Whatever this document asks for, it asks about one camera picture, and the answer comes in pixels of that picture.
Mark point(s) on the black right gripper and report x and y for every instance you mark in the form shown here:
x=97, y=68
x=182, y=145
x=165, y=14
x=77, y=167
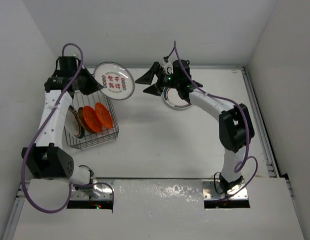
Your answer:
x=148, y=77

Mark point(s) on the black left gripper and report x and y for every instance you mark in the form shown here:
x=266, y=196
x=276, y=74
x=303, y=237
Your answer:
x=93, y=86

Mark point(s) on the white plate teal maroon rim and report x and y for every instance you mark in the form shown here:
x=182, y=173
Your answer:
x=172, y=99

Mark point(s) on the white plate red characters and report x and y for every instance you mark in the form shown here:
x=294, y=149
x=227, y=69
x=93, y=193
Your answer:
x=117, y=81

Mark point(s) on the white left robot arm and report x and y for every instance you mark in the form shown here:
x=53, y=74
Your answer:
x=47, y=159

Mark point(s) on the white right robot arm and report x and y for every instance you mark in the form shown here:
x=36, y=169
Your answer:
x=234, y=122

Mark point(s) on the olive brown plate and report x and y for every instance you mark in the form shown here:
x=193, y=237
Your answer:
x=82, y=120

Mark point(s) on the large orange plate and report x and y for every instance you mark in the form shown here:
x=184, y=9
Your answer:
x=92, y=119

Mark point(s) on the small orange plate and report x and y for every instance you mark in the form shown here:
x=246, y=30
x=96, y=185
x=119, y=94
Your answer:
x=103, y=115

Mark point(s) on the white plate green red rim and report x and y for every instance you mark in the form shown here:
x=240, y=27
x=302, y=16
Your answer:
x=73, y=124

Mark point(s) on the white front foam board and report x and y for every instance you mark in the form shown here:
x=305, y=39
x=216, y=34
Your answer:
x=170, y=210

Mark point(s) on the metal wire dish rack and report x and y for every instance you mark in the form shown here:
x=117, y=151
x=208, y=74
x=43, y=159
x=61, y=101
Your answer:
x=93, y=138

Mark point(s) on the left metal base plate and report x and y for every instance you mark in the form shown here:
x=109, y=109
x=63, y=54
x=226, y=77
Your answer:
x=101, y=191

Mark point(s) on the metal base plate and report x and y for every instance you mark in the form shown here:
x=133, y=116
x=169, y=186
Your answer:
x=213, y=192
x=101, y=191

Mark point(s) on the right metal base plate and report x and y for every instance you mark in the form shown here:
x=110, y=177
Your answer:
x=213, y=192

